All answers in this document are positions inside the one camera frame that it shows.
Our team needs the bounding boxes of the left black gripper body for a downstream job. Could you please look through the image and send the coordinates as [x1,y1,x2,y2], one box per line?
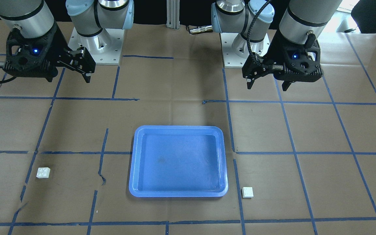
[242,31,323,82]

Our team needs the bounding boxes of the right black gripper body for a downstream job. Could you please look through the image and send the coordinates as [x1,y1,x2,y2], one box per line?
[3,23,96,82]

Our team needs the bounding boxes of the white block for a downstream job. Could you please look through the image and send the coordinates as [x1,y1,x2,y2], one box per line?
[36,167,51,179]
[241,186,254,199]

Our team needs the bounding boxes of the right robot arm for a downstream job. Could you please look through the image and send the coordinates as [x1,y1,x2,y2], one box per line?
[0,0,134,84]

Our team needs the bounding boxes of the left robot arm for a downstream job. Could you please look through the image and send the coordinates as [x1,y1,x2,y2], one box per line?
[211,0,341,91]

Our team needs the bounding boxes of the blue plastic tray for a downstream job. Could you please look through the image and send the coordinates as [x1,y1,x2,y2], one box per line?
[129,125,229,197]

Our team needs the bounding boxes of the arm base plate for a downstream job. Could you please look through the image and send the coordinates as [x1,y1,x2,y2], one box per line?
[68,28,126,66]
[219,30,277,70]

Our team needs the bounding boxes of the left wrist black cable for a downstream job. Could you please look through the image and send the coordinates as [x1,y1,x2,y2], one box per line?
[246,0,273,71]

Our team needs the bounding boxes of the silver cable connector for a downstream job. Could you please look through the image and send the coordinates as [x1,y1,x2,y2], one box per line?
[185,25,213,35]

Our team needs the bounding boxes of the aluminium frame post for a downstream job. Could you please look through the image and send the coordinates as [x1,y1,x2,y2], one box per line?
[166,0,180,30]

